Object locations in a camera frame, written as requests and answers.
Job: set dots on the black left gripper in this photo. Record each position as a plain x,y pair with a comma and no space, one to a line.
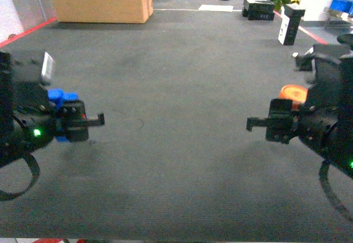
70,118

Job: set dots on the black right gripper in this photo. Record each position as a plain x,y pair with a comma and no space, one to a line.
280,121

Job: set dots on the blue block part with knob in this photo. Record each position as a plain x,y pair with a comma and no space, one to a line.
58,97

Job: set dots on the orange cylinder cap 4680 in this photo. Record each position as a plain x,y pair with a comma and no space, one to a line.
296,93

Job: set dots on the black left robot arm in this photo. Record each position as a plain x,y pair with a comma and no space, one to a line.
31,115

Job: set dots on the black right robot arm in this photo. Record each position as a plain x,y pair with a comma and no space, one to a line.
323,119

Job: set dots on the black box stack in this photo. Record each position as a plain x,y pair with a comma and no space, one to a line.
258,10

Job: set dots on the black white upright box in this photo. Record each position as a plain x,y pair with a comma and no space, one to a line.
291,16

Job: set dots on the white flat sheet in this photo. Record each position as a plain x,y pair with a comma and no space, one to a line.
216,8

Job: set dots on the black office chair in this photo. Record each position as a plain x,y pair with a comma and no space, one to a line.
346,39

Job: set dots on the red conveyor side rail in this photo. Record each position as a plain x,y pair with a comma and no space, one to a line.
27,32

